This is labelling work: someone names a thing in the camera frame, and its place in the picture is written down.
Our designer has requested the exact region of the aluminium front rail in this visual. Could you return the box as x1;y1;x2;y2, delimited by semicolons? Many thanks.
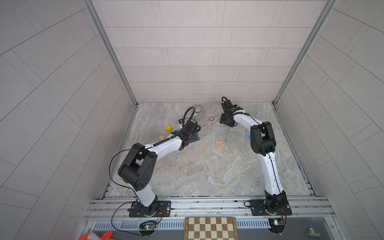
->
84;196;336;220

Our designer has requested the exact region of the controller board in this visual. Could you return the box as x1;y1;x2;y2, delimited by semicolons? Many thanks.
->
268;218;286;234
139;221;158;236

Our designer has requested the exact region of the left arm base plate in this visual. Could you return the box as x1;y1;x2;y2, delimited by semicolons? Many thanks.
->
128;201;171;218

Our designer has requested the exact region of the left controller board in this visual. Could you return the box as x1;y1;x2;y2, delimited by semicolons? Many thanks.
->
139;221;158;236

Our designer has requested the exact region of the chessboard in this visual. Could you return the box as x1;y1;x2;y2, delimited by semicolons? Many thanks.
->
184;217;239;240

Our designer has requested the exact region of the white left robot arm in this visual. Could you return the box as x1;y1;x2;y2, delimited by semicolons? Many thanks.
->
118;120;201;215

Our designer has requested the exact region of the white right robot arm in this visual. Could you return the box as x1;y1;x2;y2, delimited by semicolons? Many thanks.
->
220;96;288;215

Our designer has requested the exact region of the left corner frame post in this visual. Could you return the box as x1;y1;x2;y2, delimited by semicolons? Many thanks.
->
84;0;138;108

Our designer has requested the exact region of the striped ceramic mug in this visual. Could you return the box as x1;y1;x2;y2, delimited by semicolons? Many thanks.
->
193;105;204;120

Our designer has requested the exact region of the aluminium corner frame post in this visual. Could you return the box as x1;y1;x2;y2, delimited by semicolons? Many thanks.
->
273;0;337;106

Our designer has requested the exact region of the red object at bottom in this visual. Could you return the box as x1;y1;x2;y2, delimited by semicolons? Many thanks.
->
78;231;114;240

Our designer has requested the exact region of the right controller board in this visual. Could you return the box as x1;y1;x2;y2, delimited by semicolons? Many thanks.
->
268;218;286;234

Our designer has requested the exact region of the small metal object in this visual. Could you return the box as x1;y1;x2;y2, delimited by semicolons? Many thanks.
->
307;228;321;239

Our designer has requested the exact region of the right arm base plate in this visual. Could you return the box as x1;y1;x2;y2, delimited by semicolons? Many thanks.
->
245;199;293;216

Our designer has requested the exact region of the yellow cube block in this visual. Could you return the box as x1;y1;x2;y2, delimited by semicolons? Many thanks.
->
166;126;173;133

